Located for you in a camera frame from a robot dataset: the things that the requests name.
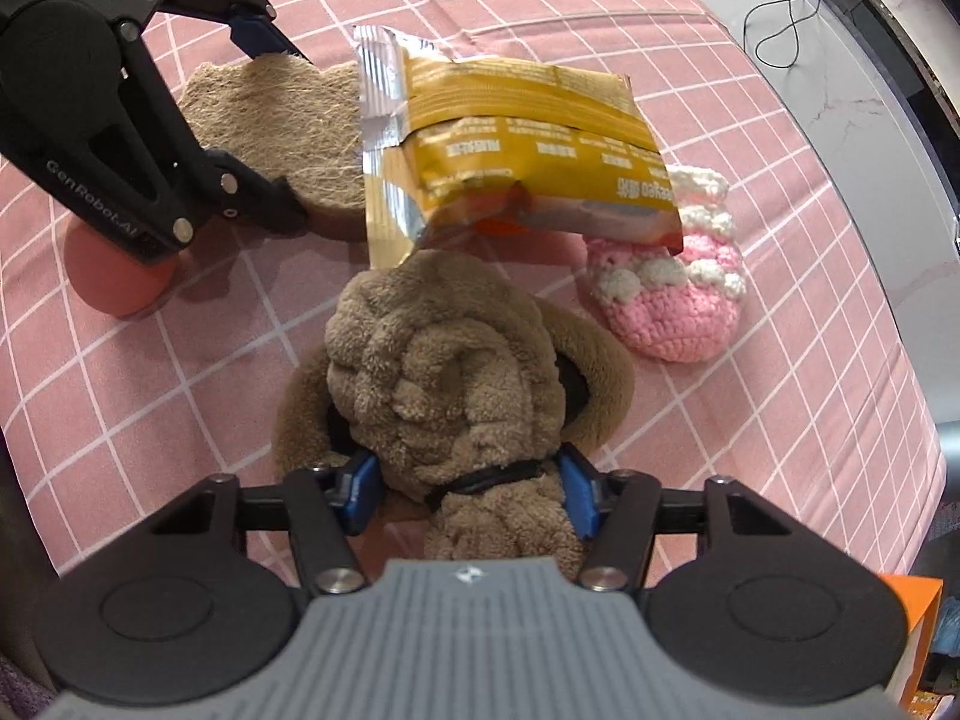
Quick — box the pink white crochet toy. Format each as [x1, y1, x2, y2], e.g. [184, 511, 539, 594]
[586, 166, 747, 364]

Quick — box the yellow snack packet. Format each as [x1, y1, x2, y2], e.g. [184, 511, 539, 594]
[355, 26, 683, 270]

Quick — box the orange white storage box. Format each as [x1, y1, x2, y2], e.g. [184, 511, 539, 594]
[882, 574, 944, 710]

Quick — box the pink foam egg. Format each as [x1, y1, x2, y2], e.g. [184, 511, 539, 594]
[64, 216, 179, 319]

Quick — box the brown fuzzy plush toy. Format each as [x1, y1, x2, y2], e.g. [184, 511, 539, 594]
[274, 250, 635, 577]

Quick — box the white tv console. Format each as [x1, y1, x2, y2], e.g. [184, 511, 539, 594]
[701, 0, 958, 424]

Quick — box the brown toast plush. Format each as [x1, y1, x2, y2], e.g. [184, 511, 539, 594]
[179, 54, 366, 242]

